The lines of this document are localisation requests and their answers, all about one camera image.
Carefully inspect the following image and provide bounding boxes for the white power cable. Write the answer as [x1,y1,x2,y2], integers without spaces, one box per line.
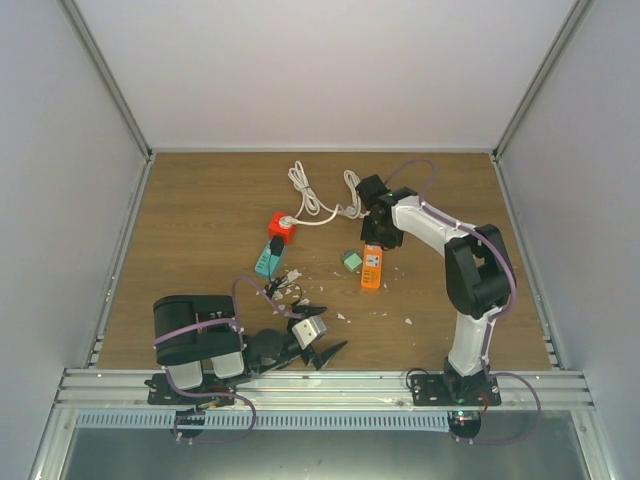
[277,169,371,227]

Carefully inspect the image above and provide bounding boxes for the black thin cable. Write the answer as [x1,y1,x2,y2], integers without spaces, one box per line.
[264,277,304,306]

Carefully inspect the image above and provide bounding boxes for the green square adapter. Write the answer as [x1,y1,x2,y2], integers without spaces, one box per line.
[342,251,362,272]

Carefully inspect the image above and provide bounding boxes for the orange power strip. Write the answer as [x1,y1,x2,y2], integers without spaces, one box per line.
[360,244,383,291]

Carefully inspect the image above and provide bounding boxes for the teal power strip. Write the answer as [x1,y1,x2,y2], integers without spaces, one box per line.
[254,242,287,280]

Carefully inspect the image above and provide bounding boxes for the black power adapter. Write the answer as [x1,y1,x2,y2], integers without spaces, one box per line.
[269,236,285,256]

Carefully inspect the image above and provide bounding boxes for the red cube power socket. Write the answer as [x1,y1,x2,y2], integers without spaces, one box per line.
[267,211,297,246]

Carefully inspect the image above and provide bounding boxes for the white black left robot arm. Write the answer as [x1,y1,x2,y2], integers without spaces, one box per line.
[152,295,347,404]

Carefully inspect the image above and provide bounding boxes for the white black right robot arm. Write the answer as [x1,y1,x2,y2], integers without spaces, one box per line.
[355,175,517,405]

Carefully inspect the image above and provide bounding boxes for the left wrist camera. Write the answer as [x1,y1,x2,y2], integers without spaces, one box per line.
[291,316,328,350]

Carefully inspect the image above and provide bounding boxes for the white cable with plug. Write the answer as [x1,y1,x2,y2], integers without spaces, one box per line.
[287,160,351,221]

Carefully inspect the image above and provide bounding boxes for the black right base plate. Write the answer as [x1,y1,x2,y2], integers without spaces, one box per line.
[405,369,502,407]

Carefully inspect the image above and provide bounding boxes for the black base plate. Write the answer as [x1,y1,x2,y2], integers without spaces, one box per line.
[405,369,502,407]
[144,373,235,408]

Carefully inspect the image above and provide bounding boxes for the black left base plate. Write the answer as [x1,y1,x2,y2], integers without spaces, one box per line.
[144,373,235,408]

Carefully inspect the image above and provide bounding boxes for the slotted cable duct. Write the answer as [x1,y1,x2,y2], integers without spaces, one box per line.
[76,410,449,433]

